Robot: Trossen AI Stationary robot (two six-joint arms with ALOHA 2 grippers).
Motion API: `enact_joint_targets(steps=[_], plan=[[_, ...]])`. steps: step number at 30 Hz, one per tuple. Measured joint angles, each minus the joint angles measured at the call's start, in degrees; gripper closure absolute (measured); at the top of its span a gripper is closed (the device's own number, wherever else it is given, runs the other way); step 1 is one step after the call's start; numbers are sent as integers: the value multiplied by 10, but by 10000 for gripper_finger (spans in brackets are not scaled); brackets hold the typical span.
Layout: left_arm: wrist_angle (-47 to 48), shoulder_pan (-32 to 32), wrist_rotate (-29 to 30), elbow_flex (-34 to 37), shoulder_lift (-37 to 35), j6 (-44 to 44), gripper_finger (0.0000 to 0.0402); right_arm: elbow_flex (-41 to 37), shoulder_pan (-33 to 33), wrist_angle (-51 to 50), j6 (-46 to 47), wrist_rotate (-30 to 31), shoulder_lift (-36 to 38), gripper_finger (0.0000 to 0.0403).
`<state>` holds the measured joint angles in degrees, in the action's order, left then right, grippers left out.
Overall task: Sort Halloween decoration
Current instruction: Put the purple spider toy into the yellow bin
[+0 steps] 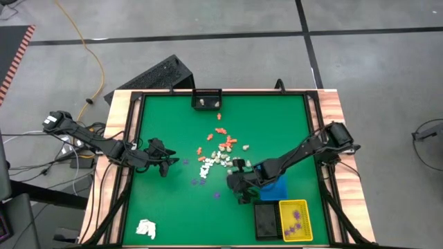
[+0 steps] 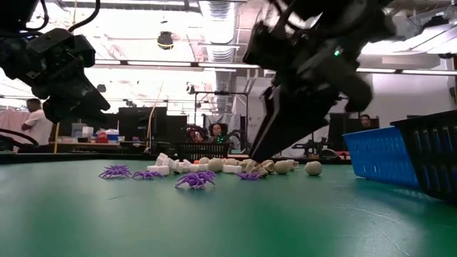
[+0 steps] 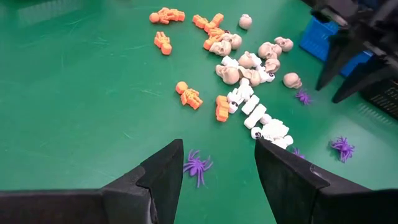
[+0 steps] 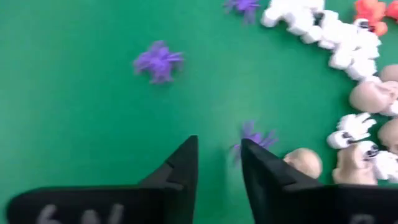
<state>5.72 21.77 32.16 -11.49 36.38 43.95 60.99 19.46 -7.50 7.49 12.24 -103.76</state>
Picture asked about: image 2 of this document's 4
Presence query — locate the blue plastic basket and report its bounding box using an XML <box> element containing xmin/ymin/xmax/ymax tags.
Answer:
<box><xmin>343</xmin><ymin>126</ymin><xmax>421</xmax><ymax>189</ymax></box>

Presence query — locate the long black plastic basket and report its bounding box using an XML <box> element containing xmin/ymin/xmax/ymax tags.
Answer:
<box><xmin>389</xmin><ymin>110</ymin><xmax>457</xmax><ymax>201</ymax></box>

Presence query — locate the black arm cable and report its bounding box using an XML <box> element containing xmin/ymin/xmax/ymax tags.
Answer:
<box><xmin>0</xmin><ymin>127</ymin><xmax>41</xmax><ymax>152</ymax></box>

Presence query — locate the silver ventilation duct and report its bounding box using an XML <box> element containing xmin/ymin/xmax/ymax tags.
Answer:
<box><xmin>198</xmin><ymin>0</ymin><xmax>238</xmax><ymax>111</ymax></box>

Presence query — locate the round black ceiling fixture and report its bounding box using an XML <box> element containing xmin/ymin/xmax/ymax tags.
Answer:
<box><xmin>156</xmin><ymin>31</ymin><xmax>176</xmax><ymax>51</ymax></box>

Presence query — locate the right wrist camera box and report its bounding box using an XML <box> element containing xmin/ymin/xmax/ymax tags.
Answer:
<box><xmin>243</xmin><ymin>19</ymin><xmax>286</xmax><ymax>71</ymax></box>

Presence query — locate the yellow pole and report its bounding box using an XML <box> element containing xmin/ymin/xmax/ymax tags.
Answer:
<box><xmin>53</xmin><ymin>121</ymin><xmax>63</xmax><ymax>155</ymax></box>

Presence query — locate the table with boxes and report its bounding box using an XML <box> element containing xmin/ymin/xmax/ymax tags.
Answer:
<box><xmin>48</xmin><ymin>122</ymin><xmax>148</xmax><ymax>155</ymax></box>

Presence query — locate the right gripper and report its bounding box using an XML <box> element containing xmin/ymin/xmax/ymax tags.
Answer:
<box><xmin>249</xmin><ymin>24</ymin><xmax>386</xmax><ymax>163</ymax></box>

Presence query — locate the bar with light strips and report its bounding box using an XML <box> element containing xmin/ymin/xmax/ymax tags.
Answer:
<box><xmin>0</xmin><ymin>59</ymin><xmax>457</xmax><ymax>78</ymax></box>

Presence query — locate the purple plastic spider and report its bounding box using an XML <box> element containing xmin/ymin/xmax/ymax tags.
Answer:
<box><xmin>98</xmin><ymin>164</ymin><xmax>133</xmax><ymax>180</ymax></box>
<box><xmin>174</xmin><ymin>170</ymin><xmax>218</xmax><ymax>191</ymax></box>
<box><xmin>236</xmin><ymin>171</ymin><xmax>264</xmax><ymax>181</ymax></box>
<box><xmin>131</xmin><ymin>171</ymin><xmax>165</xmax><ymax>181</ymax></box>

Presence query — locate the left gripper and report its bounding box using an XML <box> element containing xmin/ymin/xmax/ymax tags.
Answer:
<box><xmin>0</xmin><ymin>39</ymin><xmax>110</xmax><ymax>124</ymax></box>

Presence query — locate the small black plastic basket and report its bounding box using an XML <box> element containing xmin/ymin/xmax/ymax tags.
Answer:
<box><xmin>177</xmin><ymin>142</ymin><xmax>231</xmax><ymax>162</ymax></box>

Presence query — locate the black background rig frame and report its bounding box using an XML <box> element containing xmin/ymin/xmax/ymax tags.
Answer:
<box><xmin>194</xmin><ymin>90</ymin><xmax>250</xmax><ymax>155</ymax></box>

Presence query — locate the person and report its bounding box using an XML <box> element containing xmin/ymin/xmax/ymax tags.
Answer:
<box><xmin>209</xmin><ymin>122</ymin><xmax>230</xmax><ymax>144</ymax></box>
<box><xmin>358</xmin><ymin>114</ymin><xmax>375</xmax><ymax>130</ymax></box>
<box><xmin>185</xmin><ymin>125</ymin><xmax>209</xmax><ymax>144</ymax></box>
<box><xmin>20</xmin><ymin>97</ymin><xmax>54</xmax><ymax>148</ymax></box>

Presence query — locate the pink hanging cloth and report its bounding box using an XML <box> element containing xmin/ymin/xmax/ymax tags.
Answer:
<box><xmin>0</xmin><ymin>108</ymin><xmax>29</xmax><ymax>155</ymax></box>

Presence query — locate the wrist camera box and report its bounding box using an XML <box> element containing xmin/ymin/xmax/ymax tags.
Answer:
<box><xmin>243</xmin><ymin>19</ymin><xmax>286</xmax><ymax>71</ymax></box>
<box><xmin>27</xmin><ymin>27</ymin><xmax>96</xmax><ymax>71</ymax></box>

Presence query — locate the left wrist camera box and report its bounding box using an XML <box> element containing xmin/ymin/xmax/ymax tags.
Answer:
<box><xmin>27</xmin><ymin>27</ymin><xmax>96</xmax><ymax>71</ymax></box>

